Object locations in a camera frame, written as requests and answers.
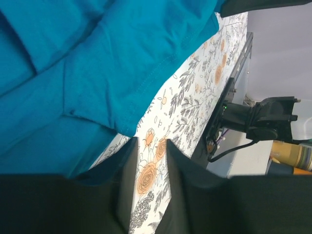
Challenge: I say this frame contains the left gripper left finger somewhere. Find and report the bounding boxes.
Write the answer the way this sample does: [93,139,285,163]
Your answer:
[0,137,138,234]

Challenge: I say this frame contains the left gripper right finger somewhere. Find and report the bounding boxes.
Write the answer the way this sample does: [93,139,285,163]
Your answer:
[156,140,312,234]

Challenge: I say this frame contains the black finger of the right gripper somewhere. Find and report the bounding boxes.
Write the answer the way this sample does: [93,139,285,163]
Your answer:
[220,0,311,18]

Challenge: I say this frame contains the blue t shirt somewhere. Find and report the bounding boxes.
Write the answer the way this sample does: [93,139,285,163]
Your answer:
[0,0,222,177]

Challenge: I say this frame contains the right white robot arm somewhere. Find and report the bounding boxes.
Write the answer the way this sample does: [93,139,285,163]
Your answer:
[218,0,312,142]

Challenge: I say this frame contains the floral table mat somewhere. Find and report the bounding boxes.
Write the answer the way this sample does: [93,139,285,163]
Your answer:
[87,11,249,234]

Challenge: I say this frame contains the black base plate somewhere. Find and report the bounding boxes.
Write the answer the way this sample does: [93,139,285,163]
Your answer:
[191,32,254,173]

